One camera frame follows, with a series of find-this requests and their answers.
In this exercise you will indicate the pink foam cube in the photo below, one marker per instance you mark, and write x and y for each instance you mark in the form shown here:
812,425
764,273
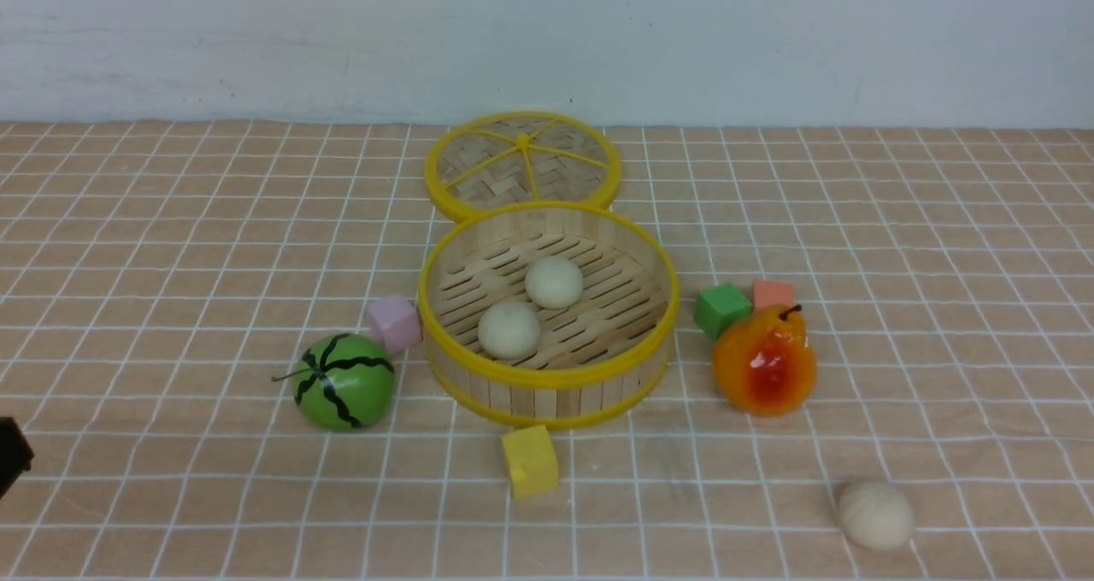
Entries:
394,323

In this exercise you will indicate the bamboo steamer lid yellow rim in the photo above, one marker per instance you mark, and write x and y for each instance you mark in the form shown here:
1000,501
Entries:
520,156

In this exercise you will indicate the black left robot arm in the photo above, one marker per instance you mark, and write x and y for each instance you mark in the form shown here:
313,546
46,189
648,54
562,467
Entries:
16,454

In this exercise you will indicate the orange toy pear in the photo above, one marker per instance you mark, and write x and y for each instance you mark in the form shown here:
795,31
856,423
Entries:
764,365

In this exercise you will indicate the salmon foam cube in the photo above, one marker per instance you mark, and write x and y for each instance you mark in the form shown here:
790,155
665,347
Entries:
771,292

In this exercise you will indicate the checkered beige tablecloth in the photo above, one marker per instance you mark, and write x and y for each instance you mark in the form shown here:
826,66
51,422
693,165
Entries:
156,275

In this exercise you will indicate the green foam cube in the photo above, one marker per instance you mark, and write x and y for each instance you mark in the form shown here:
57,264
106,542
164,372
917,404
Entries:
719,307

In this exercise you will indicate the yellow foam cube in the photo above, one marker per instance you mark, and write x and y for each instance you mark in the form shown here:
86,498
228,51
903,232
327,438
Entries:
531,461

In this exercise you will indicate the cream steamed bun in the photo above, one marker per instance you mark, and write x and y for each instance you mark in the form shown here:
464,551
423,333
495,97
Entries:
554,282
875,515
510,331

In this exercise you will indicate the bamboo steamer tray yellow rim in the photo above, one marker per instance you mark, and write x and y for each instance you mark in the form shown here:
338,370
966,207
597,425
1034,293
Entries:
594,360

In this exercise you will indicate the green toy watermelon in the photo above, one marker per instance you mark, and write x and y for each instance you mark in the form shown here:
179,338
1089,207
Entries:
343,382

